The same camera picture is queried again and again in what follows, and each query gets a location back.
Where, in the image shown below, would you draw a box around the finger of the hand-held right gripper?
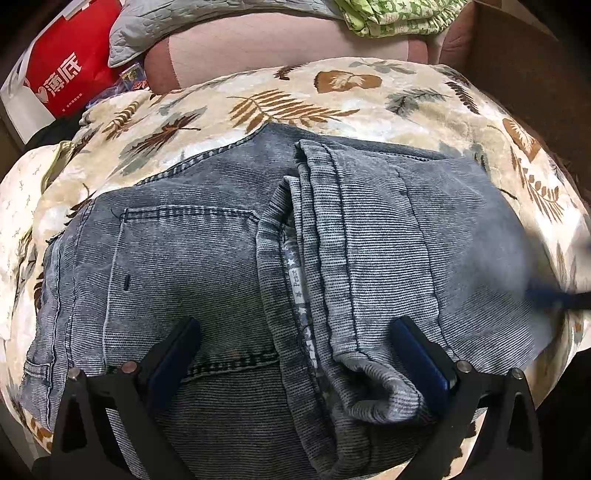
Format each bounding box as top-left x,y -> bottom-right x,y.
524,288 -> 591,311

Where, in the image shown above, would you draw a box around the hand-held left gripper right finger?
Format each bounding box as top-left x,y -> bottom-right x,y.
392,316 -> 542,480

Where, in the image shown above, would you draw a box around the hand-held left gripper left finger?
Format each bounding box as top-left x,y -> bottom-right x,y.
48,316 -> 201,480

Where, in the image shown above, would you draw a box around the grey-blue denim pants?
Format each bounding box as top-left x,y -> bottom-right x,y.
21,122 -> 561,480

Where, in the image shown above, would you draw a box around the white small print pillow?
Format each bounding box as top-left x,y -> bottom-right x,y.
0,143 -> 70,342

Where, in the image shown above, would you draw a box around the brown cardboard box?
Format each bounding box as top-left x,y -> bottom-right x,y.
438,0 -> 591,153

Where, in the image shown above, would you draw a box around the black cloth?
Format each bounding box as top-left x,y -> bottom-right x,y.
28,115 -> 86,148

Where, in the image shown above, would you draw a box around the beige leaf printed blanket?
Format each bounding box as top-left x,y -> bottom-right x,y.
0,58 -> 591,462

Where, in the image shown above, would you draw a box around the colourful small packet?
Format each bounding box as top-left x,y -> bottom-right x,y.
117,65 -> 151,93

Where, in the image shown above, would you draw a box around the red shopping bag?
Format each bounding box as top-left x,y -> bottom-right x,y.
0,0 -> 123,141

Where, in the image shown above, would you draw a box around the green patterned cloth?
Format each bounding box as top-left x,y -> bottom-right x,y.
335,0 -> 469,38

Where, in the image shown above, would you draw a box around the grey quilted pillow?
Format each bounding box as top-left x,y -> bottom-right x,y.
108,0 -> 345,70

